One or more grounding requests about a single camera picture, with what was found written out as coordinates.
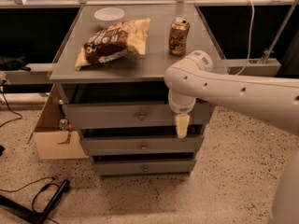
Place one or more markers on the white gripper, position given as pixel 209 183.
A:
pixel 183 108

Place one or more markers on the grey top drawer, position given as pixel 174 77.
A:
pixel 118 115

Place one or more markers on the grey drawer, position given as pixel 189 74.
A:
pixel 140 145
pixel 143 167
pixel 118 115

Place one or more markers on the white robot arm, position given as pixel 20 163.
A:
pixel 268 99

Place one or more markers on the grey bottom drawer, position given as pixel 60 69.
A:
pixel 143 167

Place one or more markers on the grey middle drawer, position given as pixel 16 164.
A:
pixel 140 145

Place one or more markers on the grey drawer cabinet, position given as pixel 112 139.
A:
pixel 144 91

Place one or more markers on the gold soda can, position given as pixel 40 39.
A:
pixel 178 36

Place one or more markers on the brown chip bag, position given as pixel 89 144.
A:
pixel 113 42

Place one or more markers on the small bottle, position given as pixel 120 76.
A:
pixel 63 125

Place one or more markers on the white bowl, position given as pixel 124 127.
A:
pixel 108 16

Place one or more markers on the cardboard box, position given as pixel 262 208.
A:
pixel 51 143

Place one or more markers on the black cloth object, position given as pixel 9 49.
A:
pixel 13 64

